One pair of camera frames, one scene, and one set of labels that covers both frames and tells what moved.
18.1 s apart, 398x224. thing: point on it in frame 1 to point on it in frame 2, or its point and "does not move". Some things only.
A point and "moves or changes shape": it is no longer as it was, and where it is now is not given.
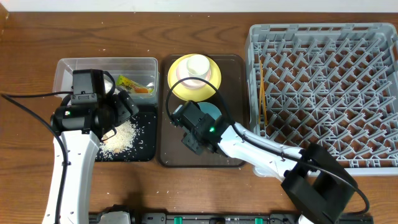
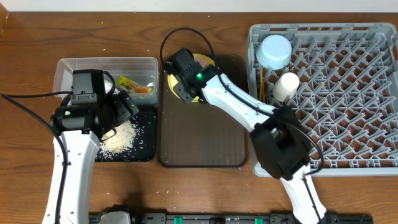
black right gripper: [188, 141] to [185, 96]
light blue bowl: [210, 109] to [275, 52]
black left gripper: [125, 113] does not move
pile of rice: [121, 142] does not move
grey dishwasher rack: [334, 84] does not move
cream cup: [198, 66] moves or changes shape
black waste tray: [144, 147] does not move
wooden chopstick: [260, 88] does not move
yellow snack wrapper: [124, 82] does not move
